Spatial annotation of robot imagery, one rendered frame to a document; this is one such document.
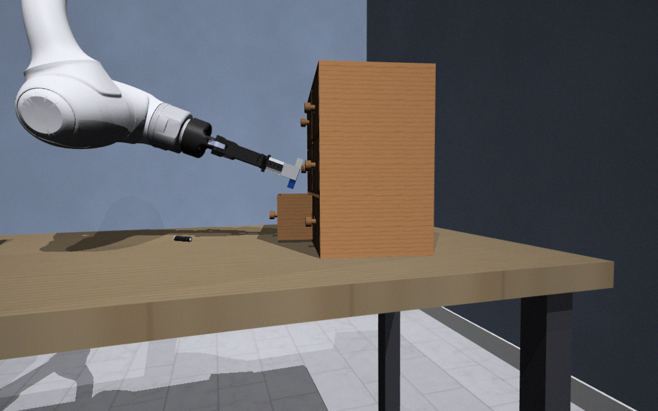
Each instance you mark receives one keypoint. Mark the brown wooden drawer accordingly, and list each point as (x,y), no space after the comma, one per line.
(315,221)
(314,165)
(309,157)
(315,106)
(292,210)
(308,122)

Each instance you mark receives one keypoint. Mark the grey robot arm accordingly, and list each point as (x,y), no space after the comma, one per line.
(71,102)

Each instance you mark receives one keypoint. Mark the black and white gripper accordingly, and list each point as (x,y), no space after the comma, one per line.
(196,138)

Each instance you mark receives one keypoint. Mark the brown wooden chest of drawers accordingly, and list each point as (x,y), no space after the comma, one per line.
(376,159)

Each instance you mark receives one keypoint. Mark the white and blue eraser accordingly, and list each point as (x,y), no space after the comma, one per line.
(291,183)

